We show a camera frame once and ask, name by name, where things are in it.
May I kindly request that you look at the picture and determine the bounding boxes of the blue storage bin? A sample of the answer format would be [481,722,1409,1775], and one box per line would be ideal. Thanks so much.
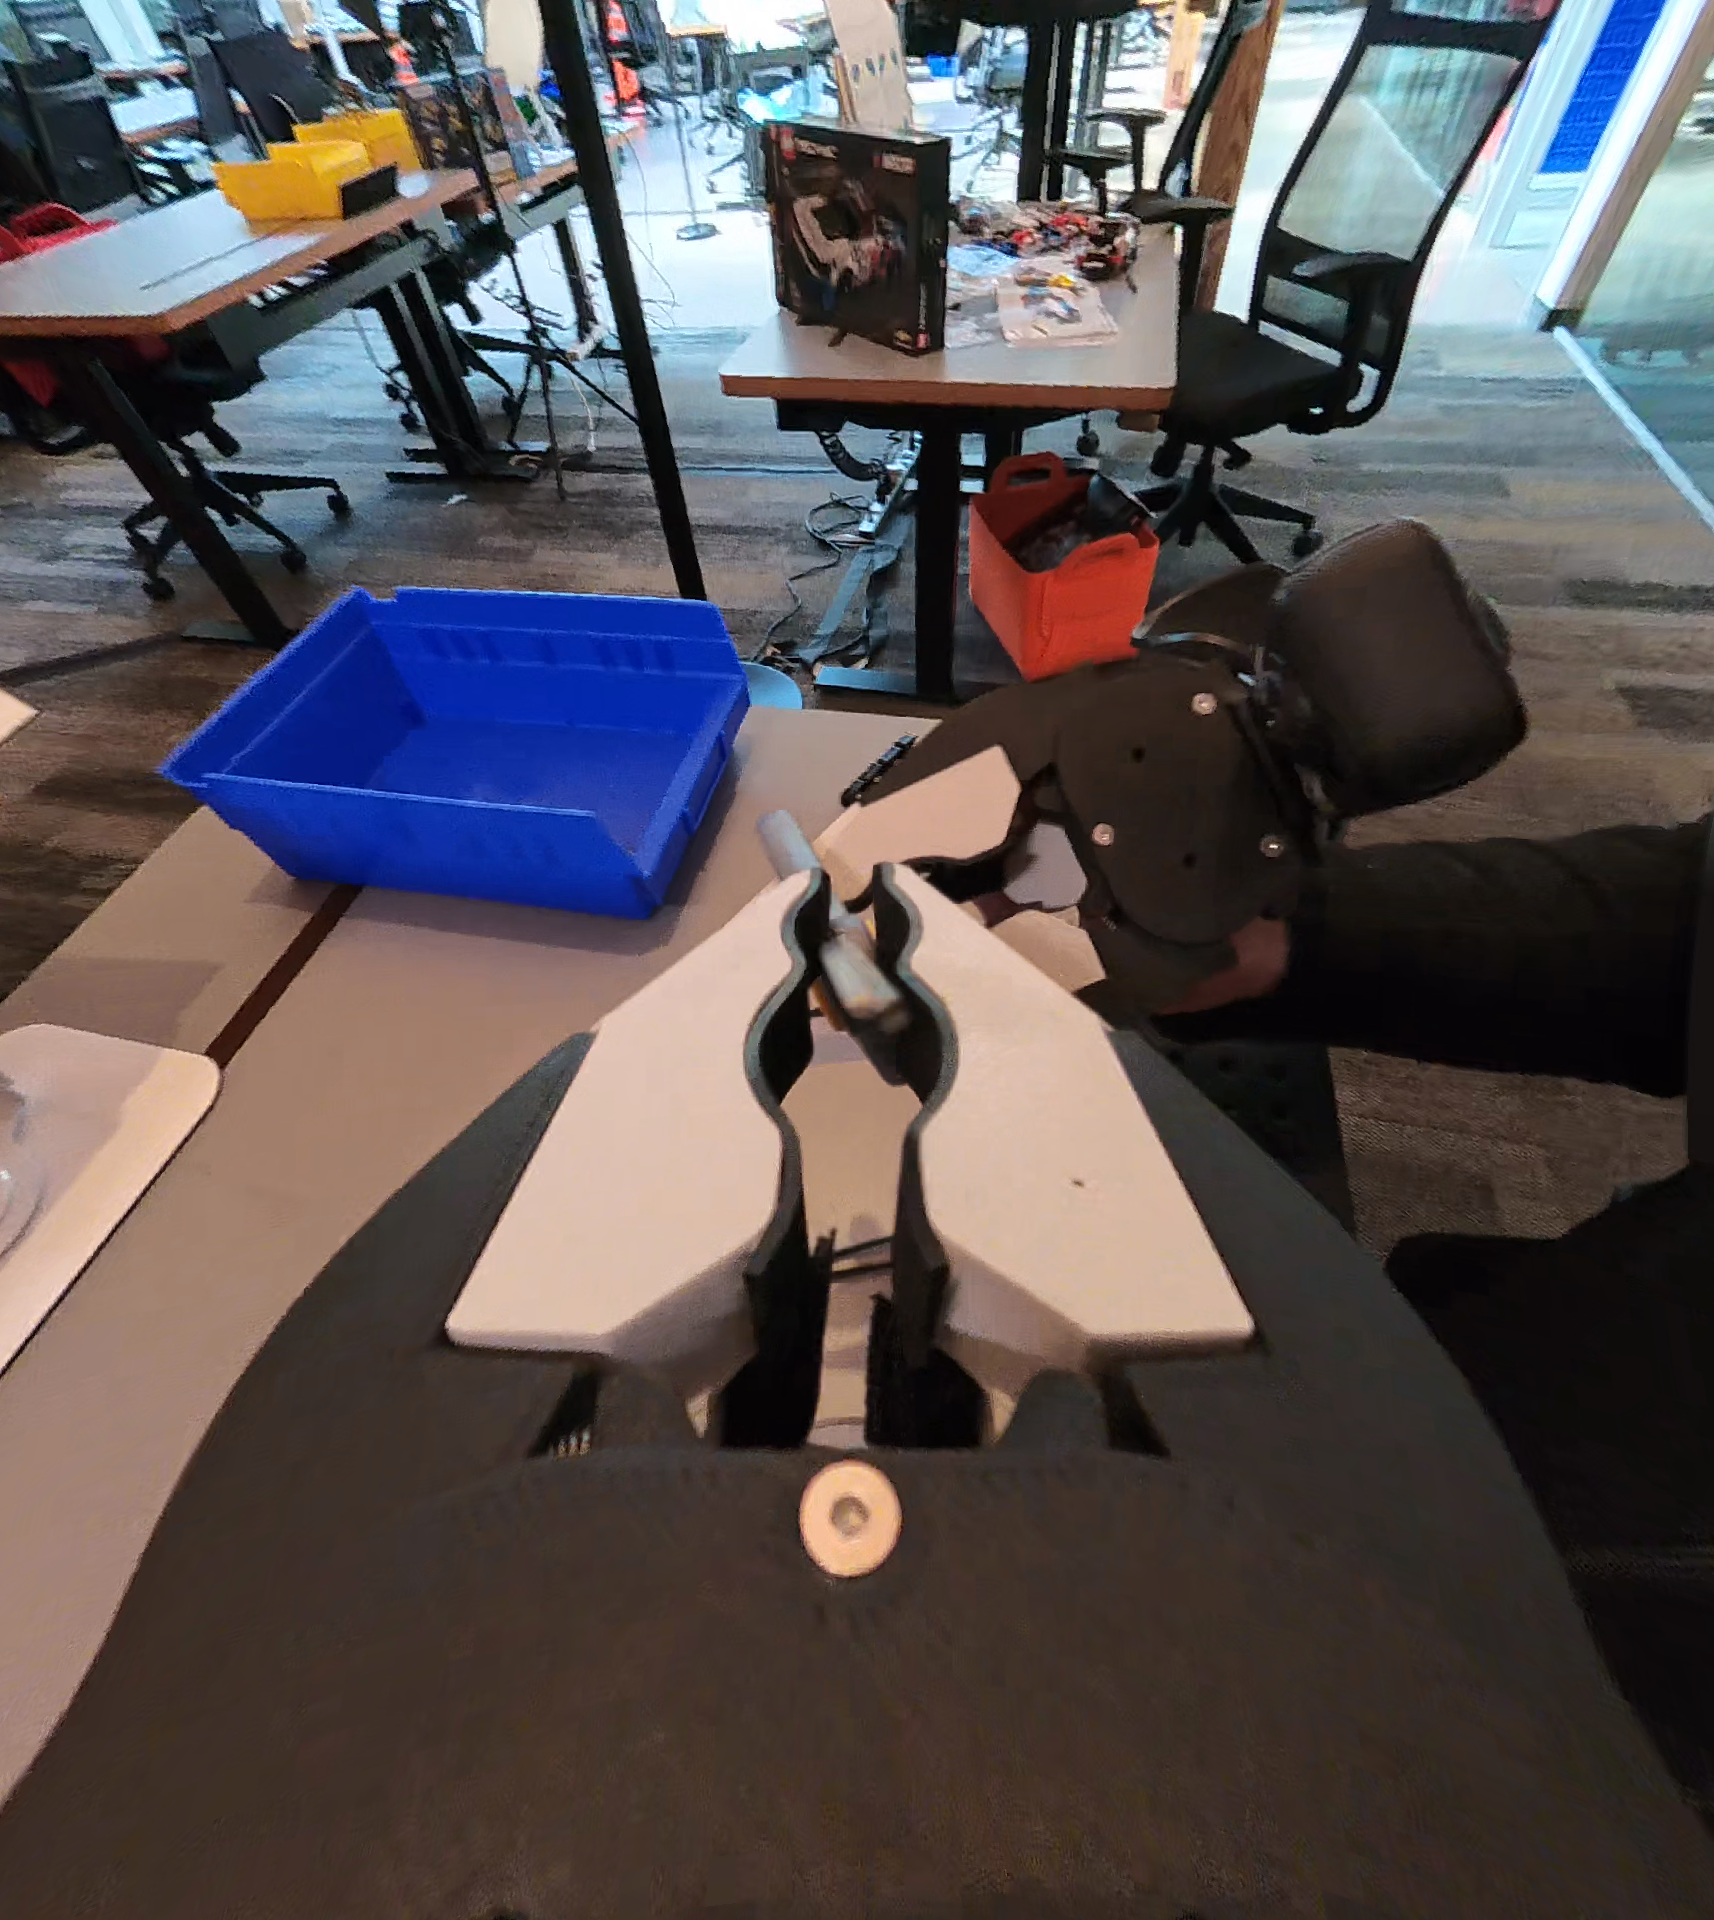
[164,586,756,918]

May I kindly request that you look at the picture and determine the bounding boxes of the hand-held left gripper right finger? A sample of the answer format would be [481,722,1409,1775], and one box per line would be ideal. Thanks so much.
[880,872,1260,1402]

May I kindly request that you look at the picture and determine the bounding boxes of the black printed box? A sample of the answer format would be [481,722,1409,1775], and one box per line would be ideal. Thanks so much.
[768,122,950,353]

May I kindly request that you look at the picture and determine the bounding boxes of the long wooden office table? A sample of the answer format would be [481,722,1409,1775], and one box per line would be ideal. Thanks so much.
[0,166,593,645]

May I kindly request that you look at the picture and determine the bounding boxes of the orange bin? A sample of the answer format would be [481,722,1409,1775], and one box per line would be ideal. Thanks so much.
[968,455,1164,681]

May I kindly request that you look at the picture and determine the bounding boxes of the person's right forearm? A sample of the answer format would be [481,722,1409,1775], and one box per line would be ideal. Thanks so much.
[1276,812,1714,1098]

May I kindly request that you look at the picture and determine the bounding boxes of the person's right hand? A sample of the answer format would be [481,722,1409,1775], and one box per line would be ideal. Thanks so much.
[1142,911,1297,1031]

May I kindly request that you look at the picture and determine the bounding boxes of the black mesh office chair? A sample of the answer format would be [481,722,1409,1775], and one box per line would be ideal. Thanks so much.
[1142,0,1557,567]

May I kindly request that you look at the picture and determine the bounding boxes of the black stand pole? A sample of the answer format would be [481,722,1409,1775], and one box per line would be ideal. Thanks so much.
[535,0,711,601]

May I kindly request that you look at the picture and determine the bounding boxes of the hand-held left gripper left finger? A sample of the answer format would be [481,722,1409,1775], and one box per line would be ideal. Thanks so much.
[447,876,836,1402]

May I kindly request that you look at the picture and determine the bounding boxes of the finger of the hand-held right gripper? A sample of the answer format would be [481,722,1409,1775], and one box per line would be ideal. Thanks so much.
[815,784,1015,905]
[965,898,1105,1006]

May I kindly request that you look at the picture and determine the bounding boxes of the small wooden office table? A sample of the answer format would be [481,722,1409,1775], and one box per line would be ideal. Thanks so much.
[720,225,1192,708]

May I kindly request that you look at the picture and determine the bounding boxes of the red office chair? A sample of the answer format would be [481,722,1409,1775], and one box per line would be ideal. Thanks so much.
[0,204,355,601]

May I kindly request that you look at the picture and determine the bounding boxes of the small black screwdriver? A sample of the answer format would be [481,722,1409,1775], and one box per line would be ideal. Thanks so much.
[760,806,919,1052]

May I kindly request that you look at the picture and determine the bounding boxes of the yellow box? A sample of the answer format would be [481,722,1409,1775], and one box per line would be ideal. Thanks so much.
[219,117,423,225]

